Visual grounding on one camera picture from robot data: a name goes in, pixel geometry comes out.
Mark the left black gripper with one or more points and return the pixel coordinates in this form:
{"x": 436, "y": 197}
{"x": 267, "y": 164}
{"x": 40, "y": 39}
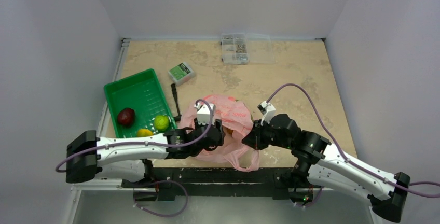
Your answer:
{"x": 218, "y": 124}

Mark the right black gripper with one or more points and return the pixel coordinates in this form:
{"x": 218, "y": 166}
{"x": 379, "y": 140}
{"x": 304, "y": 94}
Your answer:
{"x": 253, "y": 138}

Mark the pink plastic bag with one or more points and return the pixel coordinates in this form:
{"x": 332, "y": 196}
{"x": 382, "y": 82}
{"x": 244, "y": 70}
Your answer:
{"x": 236, "y": 116}

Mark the yellow green fake fruit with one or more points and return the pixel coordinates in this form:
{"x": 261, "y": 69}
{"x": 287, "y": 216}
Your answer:
{"x": 161, "y": 123}

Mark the yellow fake lemon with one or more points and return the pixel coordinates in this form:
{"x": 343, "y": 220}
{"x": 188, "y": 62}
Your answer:
{"x": 144, "y": 133}

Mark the red fake apple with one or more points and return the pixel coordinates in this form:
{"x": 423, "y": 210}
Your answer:
{"x": 126, "y": 117}

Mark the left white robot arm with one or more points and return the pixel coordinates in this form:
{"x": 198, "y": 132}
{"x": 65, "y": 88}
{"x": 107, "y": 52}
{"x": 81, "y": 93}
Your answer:
{"x": 113, "y": 152}

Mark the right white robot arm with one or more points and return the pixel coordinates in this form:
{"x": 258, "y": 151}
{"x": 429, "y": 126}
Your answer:
{"x": 320, "y": 163}

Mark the green labelled small box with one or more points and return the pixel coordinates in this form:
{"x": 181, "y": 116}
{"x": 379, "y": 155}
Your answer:
{"x": 181, "y": 73}

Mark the green plastic tray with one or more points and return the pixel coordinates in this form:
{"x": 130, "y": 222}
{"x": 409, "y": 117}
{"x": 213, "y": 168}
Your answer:
{"x": 143, "y": 93}

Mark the clear screw organizer box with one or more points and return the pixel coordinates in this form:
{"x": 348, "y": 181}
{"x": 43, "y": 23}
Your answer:
{"x": 243, "y": 49}

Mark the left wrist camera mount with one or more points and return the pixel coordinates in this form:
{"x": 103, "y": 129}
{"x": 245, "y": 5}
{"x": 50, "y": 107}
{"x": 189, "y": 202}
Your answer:
{"x": 205, "y": 113}

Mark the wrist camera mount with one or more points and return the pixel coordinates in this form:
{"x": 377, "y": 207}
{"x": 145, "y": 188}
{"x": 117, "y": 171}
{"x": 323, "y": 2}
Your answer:
{"x": 268, "y": 112}
{"x": 205, "y": 113}

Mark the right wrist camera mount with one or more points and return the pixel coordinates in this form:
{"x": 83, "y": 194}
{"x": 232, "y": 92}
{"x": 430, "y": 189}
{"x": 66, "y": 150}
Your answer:
{"x": 268, "y": 112}

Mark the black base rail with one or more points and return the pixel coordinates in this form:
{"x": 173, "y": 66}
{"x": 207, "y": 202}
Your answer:
{"x": 166, "y": 183}

